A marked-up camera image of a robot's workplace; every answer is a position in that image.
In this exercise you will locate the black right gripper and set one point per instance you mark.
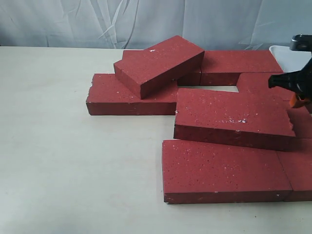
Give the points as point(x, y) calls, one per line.
point(299, 82)

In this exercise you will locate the chipped red brick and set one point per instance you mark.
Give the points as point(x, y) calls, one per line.
point(109, 97)

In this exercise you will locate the white plastic tray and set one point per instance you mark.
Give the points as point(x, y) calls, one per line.
point(289, 60)

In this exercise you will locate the white wrinkled backdrop cloth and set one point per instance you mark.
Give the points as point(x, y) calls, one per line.
point(139, 24)

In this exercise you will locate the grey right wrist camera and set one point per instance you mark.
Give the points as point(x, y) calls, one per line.
point(301, 42)

